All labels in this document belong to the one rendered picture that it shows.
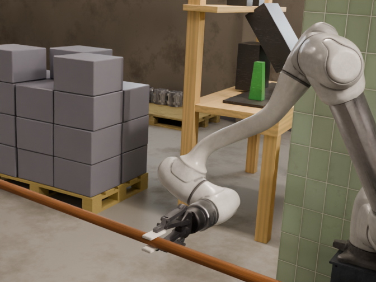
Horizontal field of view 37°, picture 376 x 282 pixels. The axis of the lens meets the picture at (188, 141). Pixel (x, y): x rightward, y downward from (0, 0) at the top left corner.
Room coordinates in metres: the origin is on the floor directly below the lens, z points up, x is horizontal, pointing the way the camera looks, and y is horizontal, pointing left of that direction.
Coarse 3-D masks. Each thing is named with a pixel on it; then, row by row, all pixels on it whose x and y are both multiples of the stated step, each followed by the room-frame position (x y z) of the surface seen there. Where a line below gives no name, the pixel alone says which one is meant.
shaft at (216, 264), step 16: (16, 192) 1.69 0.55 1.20; (32, 192) 1.66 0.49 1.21; (64, 208) 1.56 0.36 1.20; (80, 208) 1.55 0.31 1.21; (96, 224) 1.49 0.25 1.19; (112, 224) 1.46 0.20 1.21; (144, 240) 1.38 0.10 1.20; (160, 240) 1.36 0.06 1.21; (192, 256) 1.30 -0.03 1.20; (208, 256) 1.28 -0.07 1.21; (224, 272) 1.24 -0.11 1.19; (240, 272) 1.22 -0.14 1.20; (256, 272) 1.21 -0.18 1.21
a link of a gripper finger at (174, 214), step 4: (180, 204) 1.50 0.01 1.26; (176, 208) 1.49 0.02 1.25; (184, 208) 1.48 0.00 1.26; (172, 212) 1.46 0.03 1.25; (176, 212) 1.46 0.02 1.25; (180, 212) 1.47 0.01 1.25; (164, 216) 1.44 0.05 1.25; (168, 216) 1.44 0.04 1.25; (172, 216) 1.44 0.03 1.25; (176, 216) 1.45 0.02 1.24; (168, 220) 1.42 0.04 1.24
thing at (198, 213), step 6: (192, 210) 1.53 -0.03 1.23; (198, 210) 1.54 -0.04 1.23; (180, 216) 1.50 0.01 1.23; (186, 216) 1.50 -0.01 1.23; (192, 216) 1.52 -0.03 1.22; (198, 216) 1.51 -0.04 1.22; (192, 222) 1.52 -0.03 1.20; (198, 222) 1.51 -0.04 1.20; (204, 222) 1.53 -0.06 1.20; (180, 228) 1.48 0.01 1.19; (192, 228) 1.52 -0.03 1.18; (198, 228) 1.51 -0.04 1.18; (186, 234) 1.50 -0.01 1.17
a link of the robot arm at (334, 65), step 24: (312, 48) 1.49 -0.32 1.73; (336, 48) 1.43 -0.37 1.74; (312, 72) 1.47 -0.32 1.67; (336, 72) 1.41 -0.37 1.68; (360, 72) 1.43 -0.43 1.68; (336, 96) 1.47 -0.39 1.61; (360, 96) 1.49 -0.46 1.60; (336, 120) 1.52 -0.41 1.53; (360, 120) 1.48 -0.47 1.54; (360, 144) 1.49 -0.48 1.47; (360, 168) 1.51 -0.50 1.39
